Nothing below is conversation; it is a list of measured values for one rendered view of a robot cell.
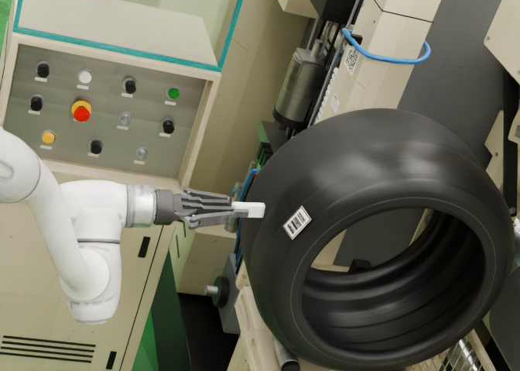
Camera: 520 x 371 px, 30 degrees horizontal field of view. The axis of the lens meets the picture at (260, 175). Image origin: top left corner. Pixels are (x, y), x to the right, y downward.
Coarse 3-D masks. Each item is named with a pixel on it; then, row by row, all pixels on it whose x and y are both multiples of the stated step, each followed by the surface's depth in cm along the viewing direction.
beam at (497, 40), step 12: (504, 0) 220; (516, 0) 215; (504, 12) 219; (516, 12) 214; (492, 24) 223; (504, 24) 218; (516, 24) 213; (492, 36) 222; (504, 36) 217; (516, 36) 212; (492, 48) 221; (504, 48) 216; (516, 48) 211; (504, 60) 216; (516, 60) 211; (516, 72) 210
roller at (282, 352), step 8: (272, 336) 231; (280, 344) 227; (280, 352) 225; (288, 352) 224; (280, 360) 223; (288, 360) 222; (296, 360) 222; (280, 368) 223; (288, 368) 221; (296, 368) 222
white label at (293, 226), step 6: (300, 210) 199; (294, 216) 200; (300, 216) 199; (306, 216) 198; (288, 222) 200; (294, 222) 199; (300, 222) 198; (306, 222) 197; (288, 228) 200; (294, 228) 199; (300, 228) 198; (294, 234) 199
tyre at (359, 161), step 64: (320, 128) 213; (384, 128) 208; (256, 192) 216; (320, 192) 198; (384, 192) 197; (448, 192) 200; (256, 256) 208; (448, 256) 243; (512, 256) 217; (320, 320) 240; (384, 320) 242; (448, 320) 233
